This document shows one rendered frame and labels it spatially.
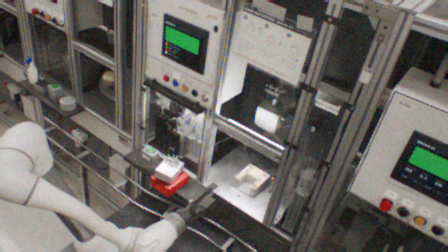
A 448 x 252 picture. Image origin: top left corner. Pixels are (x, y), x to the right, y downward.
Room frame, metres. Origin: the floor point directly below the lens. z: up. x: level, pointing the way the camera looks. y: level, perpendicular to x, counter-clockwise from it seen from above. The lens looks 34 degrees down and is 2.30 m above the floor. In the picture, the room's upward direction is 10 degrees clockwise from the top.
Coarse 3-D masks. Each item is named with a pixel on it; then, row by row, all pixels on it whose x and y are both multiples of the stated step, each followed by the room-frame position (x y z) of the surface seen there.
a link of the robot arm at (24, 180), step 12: (0, 156) 0.83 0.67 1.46; (12, 156) 0.84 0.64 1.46; (24, 156) 0.87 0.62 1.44; (0, 168) 0.79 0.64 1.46; (12, 168) 0.81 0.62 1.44; (24, 168) 0.83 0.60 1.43; (0, 180) 0.76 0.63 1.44; (12, 180) 0.77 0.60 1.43; (24, 180) 0.79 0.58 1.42; (36, 180) 0.82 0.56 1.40; (0, 192) 0.74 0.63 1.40; (12, 192) 0.75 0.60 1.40; (24, 192) 0.77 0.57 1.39
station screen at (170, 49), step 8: (168, 24) 1.57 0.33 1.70; (176, 24) 1.55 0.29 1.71; (184, 32) 1.52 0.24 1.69; (192, 32) 1.50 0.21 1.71; (200, 40) 1.48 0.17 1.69; (168, 48) 1.56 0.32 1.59; (176, 48) 1.54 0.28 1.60; (176, 56) 1.54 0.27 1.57; (184, 56) 1.52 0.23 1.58; (192, 56) 1.49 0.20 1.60; (192, 64) 1.49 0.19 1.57
